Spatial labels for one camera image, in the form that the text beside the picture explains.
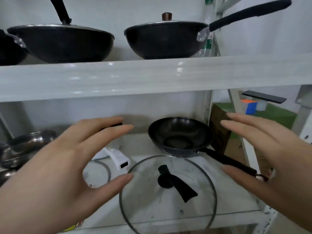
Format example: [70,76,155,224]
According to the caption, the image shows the black pan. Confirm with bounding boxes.
[0,29,28,66]

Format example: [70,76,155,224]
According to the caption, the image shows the person's left hand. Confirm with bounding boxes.
[0,116,134,234]

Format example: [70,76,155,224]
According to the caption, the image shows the clear plastic bottle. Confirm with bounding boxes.
[195,0,218,58]

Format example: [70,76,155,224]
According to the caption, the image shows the colourful puzzle cube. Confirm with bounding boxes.
[240,99,258,115]

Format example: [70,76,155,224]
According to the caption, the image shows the small glass lid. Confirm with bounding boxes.
[82,160,112,189]

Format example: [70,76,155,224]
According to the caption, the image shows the person's right hand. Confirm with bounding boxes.
[220,112,312,233]

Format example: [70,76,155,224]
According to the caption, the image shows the yellow packet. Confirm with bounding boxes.
[62,219,85,232]

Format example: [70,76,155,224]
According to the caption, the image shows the white shelf rack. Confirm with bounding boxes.
[0,0,312,234]

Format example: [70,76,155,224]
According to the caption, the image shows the glass lid with black handle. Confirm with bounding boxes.
[119,155,218,234]

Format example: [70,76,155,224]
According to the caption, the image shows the stainless steel ladle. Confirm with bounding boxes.
[0,130,58,187]

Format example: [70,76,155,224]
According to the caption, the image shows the black wok with glass lid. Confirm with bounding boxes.
[7,0,115,64]

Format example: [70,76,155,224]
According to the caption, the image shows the black flat bar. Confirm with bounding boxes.
[241,90,287,104]

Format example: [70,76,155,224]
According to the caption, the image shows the small black wok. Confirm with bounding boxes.
[148,117,269,182]

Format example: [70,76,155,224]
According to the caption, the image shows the brown cardboard box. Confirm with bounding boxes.
[209,103,273,178]

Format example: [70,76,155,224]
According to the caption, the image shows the white pan handle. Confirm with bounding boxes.
[93,146,131,171]

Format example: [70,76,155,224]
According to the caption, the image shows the green mat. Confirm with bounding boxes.
[213,102,298,140]

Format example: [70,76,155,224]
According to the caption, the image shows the black wok with knobbed lid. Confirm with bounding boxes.
[124,0,292,60]

